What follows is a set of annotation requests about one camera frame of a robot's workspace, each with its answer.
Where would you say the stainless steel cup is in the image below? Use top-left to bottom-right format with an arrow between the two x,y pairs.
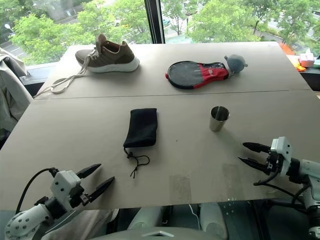
209,105 -> 231,133

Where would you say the orange fabric item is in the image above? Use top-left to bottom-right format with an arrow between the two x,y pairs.
278,41 -> 307,73

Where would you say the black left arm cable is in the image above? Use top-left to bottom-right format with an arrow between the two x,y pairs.
15,167 -> 60,215

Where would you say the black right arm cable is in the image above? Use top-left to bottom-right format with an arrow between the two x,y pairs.
253,172 -> 312,215

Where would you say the brown sneaker with white sole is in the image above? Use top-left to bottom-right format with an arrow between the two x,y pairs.
33,33 -> 141,99

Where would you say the dark window frame post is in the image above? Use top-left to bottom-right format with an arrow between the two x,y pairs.
144,0 -> 166,45

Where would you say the grey plush toy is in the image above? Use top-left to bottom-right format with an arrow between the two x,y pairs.
223,53 -> 249,75

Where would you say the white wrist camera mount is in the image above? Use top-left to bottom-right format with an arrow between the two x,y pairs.
50,170 -> 81,201
270,136 -> 294,176

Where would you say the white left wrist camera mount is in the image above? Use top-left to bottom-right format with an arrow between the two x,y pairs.
50,170 -> 81,201

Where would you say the clear tape patch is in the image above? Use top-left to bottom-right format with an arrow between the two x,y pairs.
223,163 -> 243,201
169,174 -> 193,204

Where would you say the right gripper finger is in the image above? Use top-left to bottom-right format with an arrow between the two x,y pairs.
242,141 -> 271,154
237,156 -> 270,174

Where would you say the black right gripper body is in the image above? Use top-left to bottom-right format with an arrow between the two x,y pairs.
264,145 -> 284,176

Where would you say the black drawstring pouch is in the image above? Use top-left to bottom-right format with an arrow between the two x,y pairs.
122,107 -> 159,179

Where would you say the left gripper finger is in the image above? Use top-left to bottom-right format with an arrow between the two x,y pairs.
76,163 -> 102,179
88,176 -> 116,203

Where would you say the silver robot torso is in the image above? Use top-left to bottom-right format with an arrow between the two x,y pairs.
88,225 -> 227,240

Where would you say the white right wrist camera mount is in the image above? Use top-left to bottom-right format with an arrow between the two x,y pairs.
270,136 -> 294,176

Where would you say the racket in red black cover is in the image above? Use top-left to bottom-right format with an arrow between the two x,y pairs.
164,60 -> 230,90

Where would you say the pink box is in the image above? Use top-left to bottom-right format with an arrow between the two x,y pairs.
298,48 -> 316,68

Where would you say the grey jacket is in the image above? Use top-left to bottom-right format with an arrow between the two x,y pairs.
0,46 -> 35,149

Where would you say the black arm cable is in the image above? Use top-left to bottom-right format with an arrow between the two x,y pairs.
15,167 -> 60,215
253,172 -> 312,215

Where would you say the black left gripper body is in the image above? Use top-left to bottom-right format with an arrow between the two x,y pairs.
65,184 -> 92,209

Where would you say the light grey rounded robot leg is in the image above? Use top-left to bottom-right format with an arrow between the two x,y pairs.
126,205 -> 165,231
199,202 -> 228,239

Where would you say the beige fabric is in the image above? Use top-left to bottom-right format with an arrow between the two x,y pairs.
41,208 -> 120,240

